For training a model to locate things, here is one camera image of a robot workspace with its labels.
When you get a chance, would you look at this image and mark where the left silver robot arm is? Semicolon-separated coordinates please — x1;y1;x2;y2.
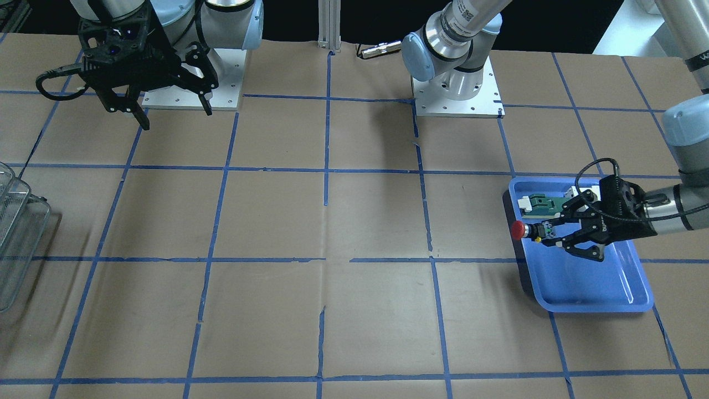
402;1;708;261

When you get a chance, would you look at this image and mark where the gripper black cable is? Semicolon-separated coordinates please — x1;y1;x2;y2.
574;157;682;224
35;64;95;101

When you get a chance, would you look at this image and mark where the red emergency push button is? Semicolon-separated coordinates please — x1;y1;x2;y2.
511;221;557;242

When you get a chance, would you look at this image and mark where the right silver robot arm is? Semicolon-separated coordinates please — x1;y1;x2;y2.
71;1;264;130

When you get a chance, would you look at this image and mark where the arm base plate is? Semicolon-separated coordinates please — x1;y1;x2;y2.
142;48;248;111
411;58;505;118

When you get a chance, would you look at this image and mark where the white circuit breaker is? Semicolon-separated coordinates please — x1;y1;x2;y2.
564;186;603;203

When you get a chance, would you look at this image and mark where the aluminium profile post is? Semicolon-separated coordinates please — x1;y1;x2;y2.
317;0;341;53

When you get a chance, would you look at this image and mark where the blue plastic tray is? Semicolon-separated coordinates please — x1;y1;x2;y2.
503;176;654;313

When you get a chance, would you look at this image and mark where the silver cable connector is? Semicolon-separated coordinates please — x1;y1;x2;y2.
356;40;401;60

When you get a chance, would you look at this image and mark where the wire mesh shelf basket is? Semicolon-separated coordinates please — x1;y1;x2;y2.
1;163;51;313

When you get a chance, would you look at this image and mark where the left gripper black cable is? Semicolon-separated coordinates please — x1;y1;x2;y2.
574;157;682;224

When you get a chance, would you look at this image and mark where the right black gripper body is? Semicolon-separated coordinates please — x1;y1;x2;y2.
78;11;178;91

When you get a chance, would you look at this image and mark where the green relay socket module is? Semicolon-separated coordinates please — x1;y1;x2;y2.
517;193;569;219

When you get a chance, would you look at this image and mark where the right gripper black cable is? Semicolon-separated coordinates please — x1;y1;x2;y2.
35;64;95;101

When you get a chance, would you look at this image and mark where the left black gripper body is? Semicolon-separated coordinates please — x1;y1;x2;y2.
596;175;656;244

